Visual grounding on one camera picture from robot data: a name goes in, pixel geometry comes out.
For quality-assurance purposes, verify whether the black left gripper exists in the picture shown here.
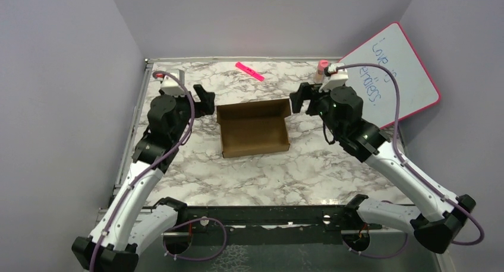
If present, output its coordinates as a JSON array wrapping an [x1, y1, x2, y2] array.
[[159, 85, 215, 143]]

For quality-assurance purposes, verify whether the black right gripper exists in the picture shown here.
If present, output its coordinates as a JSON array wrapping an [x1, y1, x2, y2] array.
[[289, 81, 342, 138]]

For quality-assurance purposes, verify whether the brown cardboard box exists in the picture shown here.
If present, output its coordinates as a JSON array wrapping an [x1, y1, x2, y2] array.
[[216, 99, 291, 159]]

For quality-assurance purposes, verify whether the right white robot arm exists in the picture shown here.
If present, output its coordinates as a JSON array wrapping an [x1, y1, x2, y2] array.
[[289, 83, 475, 254]]

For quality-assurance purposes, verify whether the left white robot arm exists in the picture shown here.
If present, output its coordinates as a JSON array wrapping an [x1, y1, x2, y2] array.
[[71, 84, 215, 271]]

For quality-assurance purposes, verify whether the pink-capped pen jar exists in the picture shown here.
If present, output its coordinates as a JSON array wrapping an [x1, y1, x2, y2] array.
[[313, 60, 330, 83]]

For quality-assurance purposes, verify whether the pink highlighter marker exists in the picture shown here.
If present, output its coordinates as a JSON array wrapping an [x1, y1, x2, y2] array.
[[235, 62, 265, 81]]

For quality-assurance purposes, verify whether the pink-framed whiteboard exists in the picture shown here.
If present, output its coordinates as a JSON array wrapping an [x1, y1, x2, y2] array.
[[340, 22, 440, 128]]

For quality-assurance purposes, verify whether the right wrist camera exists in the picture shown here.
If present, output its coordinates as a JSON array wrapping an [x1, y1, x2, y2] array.
[[320, 63, 349, 91]]

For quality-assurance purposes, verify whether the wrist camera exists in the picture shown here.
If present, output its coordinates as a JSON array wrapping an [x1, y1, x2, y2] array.
[[320, 63, 349, 91], [153, 69, 185, 97]]

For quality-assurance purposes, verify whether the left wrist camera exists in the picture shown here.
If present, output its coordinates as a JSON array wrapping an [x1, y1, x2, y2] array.
[[153, 69, 185, 97]]

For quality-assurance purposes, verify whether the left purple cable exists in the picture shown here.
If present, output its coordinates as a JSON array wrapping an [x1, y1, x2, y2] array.
[[88, 70, 228, 272]]

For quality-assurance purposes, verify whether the purple cable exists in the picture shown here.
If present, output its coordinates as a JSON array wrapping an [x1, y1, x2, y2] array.
[[335, 62, 486, 260], [88, 70, 228, 272]]

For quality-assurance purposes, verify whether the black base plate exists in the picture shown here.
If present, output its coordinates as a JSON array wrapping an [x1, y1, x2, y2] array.
[[108, 197, 398, 248]]

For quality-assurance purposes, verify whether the aluminium frame rail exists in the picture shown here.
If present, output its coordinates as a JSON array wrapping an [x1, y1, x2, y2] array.
[[84, 59, 458, 272]]

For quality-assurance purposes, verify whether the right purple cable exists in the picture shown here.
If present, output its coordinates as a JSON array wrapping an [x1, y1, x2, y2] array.
[[335, 62, 486, 260]]

